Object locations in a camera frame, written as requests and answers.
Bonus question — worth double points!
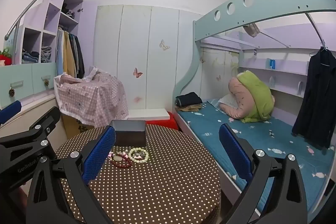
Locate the cardboard box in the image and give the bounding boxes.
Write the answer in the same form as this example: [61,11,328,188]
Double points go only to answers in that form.
[62,112,91,136]

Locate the clothes hanger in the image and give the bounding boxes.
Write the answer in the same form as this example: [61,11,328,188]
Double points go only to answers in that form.
[308,40,332,67]

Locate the teal drawer cabinet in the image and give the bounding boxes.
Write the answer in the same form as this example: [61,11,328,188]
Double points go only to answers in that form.
[0,63,57,109]

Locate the brown polka-dot round table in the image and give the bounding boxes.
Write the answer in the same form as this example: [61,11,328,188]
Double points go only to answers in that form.
[54,123,222,224]

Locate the white curved cabinet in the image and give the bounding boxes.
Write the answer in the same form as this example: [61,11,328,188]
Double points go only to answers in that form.
[0,94,66,153]

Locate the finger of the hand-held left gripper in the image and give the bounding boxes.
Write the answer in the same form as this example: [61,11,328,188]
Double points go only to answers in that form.
[0,106,61,148]
[0,100,22,126]

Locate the tan folded clothes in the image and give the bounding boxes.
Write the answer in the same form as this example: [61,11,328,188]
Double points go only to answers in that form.
[175,103,204,112]

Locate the dark folded clothes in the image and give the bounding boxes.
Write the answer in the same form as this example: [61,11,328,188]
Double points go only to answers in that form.
[175,92,203,107]

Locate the white pillow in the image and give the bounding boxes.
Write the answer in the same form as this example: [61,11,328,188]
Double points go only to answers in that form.
[219,94,237,109]

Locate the metal hanging rail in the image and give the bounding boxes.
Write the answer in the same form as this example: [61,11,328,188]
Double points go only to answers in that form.
[304,13,326,49]

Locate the pink checked cloth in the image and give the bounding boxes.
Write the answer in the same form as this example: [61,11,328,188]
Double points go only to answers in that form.
[54,67,129,128]

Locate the yellow hanging coat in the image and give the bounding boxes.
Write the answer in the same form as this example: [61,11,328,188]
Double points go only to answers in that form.
[63,31,76,77]

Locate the dark metal storage box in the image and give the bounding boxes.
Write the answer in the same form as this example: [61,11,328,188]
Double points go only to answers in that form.
[109,120,146,147]

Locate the purple stair cabinet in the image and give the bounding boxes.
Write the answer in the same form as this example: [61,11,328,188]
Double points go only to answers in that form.
[12,0,84,64]

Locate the green blanket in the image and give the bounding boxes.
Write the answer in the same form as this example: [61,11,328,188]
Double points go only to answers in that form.
[236,70,273,123]

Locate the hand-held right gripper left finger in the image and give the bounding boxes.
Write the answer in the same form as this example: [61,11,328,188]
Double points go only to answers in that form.
[26,126,116,224]

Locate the teal bunk bed frame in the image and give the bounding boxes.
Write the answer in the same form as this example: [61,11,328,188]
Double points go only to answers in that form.
[173,0,336,224]

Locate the light blue hanging shirt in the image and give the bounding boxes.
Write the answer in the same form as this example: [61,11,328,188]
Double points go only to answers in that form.
[56,30,65,77]

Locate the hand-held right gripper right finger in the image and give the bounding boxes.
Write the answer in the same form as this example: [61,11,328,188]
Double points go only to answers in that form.
[219,123,307,224]

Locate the cream bead bracelet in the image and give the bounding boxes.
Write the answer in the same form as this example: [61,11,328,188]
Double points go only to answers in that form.
[128,147,150,164]

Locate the folded jeans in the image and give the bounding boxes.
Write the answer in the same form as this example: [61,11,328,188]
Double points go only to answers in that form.
[22,49,40,64]

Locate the dark red bead bracelet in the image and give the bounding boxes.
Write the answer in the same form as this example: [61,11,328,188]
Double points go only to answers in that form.
[110,152,133,169]

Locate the black hanging coat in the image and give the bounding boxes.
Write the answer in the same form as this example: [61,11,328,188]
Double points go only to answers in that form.
[291,47,336,149]

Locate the white wardrobe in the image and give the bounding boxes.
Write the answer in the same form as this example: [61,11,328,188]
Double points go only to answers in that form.
[93,4,204,114]

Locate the blue printed mattress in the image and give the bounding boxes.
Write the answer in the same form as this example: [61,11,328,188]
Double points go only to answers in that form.
[176,98,335,216]

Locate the red white storage box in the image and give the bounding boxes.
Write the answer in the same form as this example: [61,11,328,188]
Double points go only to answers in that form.
[128,109,179,132]

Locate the purple wall shelves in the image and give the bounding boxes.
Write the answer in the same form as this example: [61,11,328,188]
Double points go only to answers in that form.
[199,30,310,98]

